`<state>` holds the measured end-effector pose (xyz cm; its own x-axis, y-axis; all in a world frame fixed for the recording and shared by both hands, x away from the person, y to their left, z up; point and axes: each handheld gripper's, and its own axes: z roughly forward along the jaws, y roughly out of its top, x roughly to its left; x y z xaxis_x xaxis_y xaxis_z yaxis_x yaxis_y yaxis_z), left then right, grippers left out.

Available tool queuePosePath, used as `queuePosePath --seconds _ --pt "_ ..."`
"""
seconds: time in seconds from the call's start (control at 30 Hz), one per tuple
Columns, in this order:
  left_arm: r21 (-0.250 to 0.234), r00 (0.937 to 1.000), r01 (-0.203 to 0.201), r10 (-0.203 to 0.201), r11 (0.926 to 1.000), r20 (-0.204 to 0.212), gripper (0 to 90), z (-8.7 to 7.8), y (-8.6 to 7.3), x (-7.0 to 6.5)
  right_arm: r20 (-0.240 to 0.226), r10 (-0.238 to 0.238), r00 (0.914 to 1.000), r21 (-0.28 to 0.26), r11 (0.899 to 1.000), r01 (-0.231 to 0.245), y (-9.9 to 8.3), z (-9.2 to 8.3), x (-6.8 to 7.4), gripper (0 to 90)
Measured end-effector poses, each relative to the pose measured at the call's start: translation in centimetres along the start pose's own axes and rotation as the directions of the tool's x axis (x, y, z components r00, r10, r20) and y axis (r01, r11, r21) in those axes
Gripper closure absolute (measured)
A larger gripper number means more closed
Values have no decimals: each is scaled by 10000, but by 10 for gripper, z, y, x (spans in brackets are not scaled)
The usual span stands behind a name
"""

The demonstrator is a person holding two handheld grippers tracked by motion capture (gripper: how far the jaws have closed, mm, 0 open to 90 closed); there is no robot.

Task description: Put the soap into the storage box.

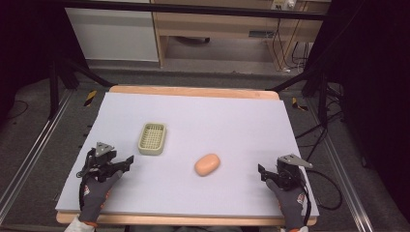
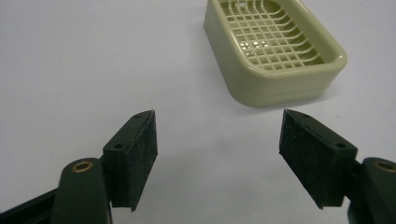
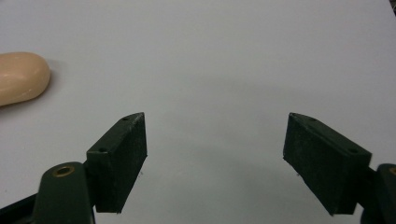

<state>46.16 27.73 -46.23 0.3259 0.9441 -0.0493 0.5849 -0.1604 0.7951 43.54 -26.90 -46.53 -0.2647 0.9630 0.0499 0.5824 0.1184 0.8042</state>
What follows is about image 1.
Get yellow black tape marker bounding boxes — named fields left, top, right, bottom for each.
left=83, top=89, right=98, bottom=107
left=291, top=97, right=309, bottom=113

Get wooden table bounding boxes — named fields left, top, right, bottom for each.
left=55, top=84, right=318, bottom=227

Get black frame strut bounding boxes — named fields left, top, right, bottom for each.
left=265, top=66, right=330, bottom=129
left=47, top=56, right=114, bottom=121

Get black floor cables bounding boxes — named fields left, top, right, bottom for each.
left=294, top=81, right=347, bottom=162

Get cables under desk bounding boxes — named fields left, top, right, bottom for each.
left=272, top=17, right=312, bottom=73

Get aluminium floor rail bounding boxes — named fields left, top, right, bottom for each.
left=307, top=98, right=375, bottom=232
left=0, top=89, right=74, bottom=224

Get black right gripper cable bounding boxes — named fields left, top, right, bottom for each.
left=303, top=168, right=343, bottom=212

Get orange soap bar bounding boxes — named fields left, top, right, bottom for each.
left=193, top=153, right=221, bottom=178

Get wooden desk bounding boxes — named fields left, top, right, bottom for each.
left=150, top=0, right=332, bottom=72

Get white table mat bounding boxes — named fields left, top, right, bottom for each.
left=55, top=92, right=320, bottom=218

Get person's right hand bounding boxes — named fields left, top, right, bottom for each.
left=265, top=178, right=308, bottom=231

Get white power strip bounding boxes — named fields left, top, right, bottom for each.
left=271, top=0, right=296, bottom=11

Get black horizontal frame bar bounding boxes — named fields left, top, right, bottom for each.
left=61, top=0, right=327, bottom=21

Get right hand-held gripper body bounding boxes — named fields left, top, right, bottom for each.
left=269, top=154, right=314, bottom=191

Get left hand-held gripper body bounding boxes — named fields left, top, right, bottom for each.
left=84, top=141, right=126, bottom=182

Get pale green soap dish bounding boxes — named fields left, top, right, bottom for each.
left=137, top=122, right=168, bottom=157

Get person's left hand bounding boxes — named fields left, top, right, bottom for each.
left=78, top=169, right=125, bottom=224

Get white cabinet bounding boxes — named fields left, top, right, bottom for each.
left=65, top=7, right=160, bottom=63

